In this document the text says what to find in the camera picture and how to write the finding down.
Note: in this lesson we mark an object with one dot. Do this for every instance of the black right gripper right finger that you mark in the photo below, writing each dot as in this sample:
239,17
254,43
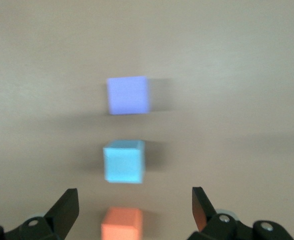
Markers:
224,225

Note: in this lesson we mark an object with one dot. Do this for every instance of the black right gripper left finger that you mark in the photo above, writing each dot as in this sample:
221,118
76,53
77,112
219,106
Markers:
47,222

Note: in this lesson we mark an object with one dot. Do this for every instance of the light blue foam block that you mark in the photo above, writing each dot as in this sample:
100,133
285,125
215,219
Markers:
122,162

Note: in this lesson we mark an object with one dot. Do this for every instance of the orange foam block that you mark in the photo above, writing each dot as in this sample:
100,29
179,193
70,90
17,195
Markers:
120,225

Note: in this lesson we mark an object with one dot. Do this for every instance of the purple foam block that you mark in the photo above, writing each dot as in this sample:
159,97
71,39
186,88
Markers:
127,96

